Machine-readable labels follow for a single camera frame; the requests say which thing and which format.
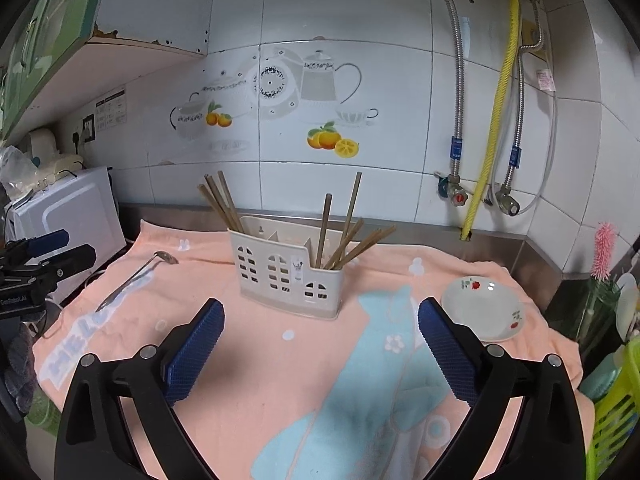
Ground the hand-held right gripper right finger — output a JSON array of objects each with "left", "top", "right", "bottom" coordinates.
[{"left": 415, "top": 297, "right": 586, "bottom": 480}]

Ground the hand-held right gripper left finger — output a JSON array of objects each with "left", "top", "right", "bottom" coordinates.
[{"left": 55, "top": 297, "right": 226, "bottom": 480}]

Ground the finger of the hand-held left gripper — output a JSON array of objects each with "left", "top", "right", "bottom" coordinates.
[
  {"left": 30, "top": 244, "right": 97, "bottom": 282},
  {"left": 0, "top": 229, "right": 70, "bottom": 262}
]

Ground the cream plastic utensil holder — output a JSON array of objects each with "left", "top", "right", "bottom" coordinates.
[{"left": 227, "top": 215, "right": 342, "bottom": 321}]

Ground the white microwave oven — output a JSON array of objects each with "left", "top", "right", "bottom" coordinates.
[{"left": 7, "top": 165, "right": 128, "bottom": 281}]

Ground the white floral plate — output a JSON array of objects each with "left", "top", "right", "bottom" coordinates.
[{"left": 441, "top": 276, "right": 527, "bottom": 343}]

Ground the beige kitchen appliance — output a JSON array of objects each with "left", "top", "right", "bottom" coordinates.
[{"left": 27, "top": 127, "right": 87, "bottom": 186}]

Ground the clear plastic bag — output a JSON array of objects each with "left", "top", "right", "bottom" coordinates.
[{"left": 0, "top": 146, "right": 38, "bottom": 196}]

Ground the metal ladle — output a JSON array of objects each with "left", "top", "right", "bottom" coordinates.
[{"left": 95, "top": 251, "right": 180, "bottom": 312}]

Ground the peach printed towel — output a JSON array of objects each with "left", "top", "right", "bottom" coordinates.
[{"left": 32, "top": 218, "right": 596, "bottom": 480}]

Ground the pale green plastic basket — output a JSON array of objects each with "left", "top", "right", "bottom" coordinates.
[{"left": 22, "top": 385, "right": 63, "bottom": 436}]

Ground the white notice sticker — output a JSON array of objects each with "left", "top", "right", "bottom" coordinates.
[{"left": 95, "top": 89, "right": 127, "bottom": 132}]

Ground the teal plastic bottle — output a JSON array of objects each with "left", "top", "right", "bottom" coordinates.
[{"left": 582, "top": 355, "right": 621, "bottom": 401}]

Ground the glass jar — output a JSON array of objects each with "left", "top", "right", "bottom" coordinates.
[{"left": 575, "top": 275, "right": 621, "bottom": 356}]

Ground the steel angle valve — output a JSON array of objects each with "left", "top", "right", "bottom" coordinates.
[{"left": 492, "top": 185, "right": 523, "bottom": 216}]

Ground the lime green plastic basket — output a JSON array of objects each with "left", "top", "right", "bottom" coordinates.
[{"left": 585, "top": 335, "right": 640, "bottom": 480}]

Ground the white plastic spoon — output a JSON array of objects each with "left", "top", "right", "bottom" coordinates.
[{"left": 616, "top": 272, "right": 640, "bottom": 336}]

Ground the pink bottle brush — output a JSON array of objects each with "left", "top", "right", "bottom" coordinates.
[{"left": 590, "top": 222, "right": 618, "bottom": 281}]

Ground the water valve red handle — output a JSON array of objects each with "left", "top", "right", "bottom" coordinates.
[{"left": 434, "top": 171, "right": 471, "bottom": 207}]

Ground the metal flexible hose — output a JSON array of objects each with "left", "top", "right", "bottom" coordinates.
[
  {"left": 417, "top": 0, "right": 466, "bottom": 181},
  {"left": 502, "top": 0, "right": 546, "bottom": 196}
]

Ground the green wall cabinet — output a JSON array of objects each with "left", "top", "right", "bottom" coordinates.
[{"left": 0, "top": 0, "right": 211, "bottom": 136}]

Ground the yellow gas hose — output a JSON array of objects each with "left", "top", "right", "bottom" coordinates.
[{"left": 460, "top": 0, "right": 521, "bottom": 241}]

